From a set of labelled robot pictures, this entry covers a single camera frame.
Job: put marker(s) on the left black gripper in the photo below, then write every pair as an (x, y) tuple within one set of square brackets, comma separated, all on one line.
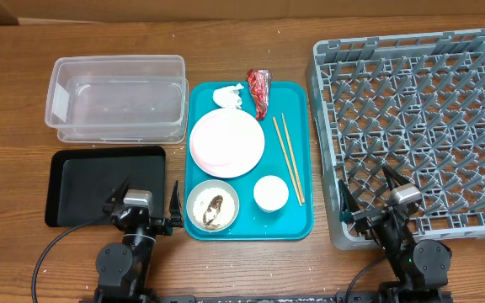
[(175, 211)]

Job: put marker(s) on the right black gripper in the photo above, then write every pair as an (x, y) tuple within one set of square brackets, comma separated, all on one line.
[(347, 205)]

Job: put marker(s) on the grey bowl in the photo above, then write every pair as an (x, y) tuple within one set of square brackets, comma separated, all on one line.
[(212, 183)]

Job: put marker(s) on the rice and food scraps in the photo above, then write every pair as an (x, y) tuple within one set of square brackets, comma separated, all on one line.
[(214, 209)]

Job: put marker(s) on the white cup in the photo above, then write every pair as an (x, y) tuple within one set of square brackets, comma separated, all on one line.
[(270, 193)]

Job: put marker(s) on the white napkin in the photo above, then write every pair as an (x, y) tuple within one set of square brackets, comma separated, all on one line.
[(228, 97)]

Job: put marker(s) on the red snack wrapper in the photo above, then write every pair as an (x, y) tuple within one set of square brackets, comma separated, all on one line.
[(259, 82)]

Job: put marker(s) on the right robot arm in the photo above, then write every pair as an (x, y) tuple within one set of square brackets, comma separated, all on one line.
[(420, 267)]

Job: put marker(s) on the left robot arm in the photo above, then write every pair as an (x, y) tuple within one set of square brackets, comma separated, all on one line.
[(123, 266)]

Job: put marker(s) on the grey dishwasher rack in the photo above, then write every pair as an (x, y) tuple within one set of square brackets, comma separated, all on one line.
[(415, 103)]

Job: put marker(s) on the black plastic tray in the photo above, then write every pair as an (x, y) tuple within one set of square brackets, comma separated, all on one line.
[(81, 181)]

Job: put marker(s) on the right wooden chopstick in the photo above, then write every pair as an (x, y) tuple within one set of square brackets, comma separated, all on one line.
[(292, 157)]

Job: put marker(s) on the wooden chopstick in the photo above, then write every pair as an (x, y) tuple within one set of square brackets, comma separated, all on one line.
[(287, 161), (292, 157)]

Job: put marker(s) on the clear plastic bin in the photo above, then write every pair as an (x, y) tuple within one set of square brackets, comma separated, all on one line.
[(118, 99)]

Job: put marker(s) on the teal serving tray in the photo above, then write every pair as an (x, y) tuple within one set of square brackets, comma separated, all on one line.
[(291, 222)]

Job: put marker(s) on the left wooden chopstick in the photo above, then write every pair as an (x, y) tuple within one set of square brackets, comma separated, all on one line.
[(287, 161)]

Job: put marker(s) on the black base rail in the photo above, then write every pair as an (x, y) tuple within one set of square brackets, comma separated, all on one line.
[(339, 297)]

